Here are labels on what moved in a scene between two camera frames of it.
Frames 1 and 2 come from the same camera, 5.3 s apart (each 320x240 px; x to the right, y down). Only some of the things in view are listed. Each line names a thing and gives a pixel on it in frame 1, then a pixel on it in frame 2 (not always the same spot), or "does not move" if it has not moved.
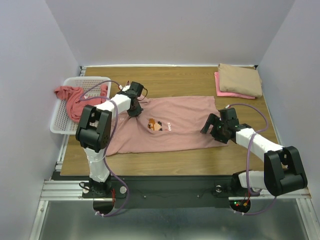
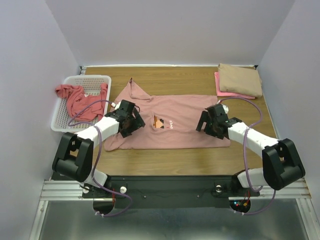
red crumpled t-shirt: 76,101 does not move
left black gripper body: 135,111 → 134,124
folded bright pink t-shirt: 220,93 does not move
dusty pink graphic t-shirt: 167,123 does not move
